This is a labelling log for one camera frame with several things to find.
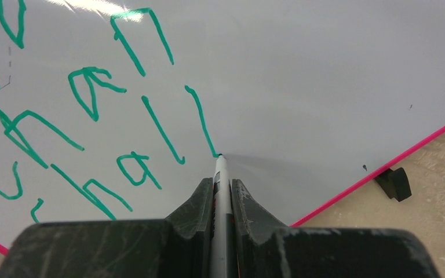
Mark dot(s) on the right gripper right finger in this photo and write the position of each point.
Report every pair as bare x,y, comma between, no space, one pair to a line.
266,247

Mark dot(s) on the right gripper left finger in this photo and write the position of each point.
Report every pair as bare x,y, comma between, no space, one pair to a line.
176,246

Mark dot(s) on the green white marker pen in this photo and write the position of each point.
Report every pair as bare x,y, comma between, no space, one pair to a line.
222,247

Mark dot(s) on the red-framed whiteboard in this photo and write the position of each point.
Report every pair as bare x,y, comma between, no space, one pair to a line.
115,110

